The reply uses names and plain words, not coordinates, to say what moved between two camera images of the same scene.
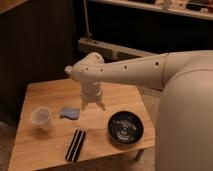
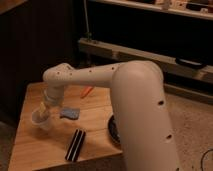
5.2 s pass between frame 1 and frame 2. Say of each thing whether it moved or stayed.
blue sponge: stayed
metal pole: stayed
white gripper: moved
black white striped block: stayed
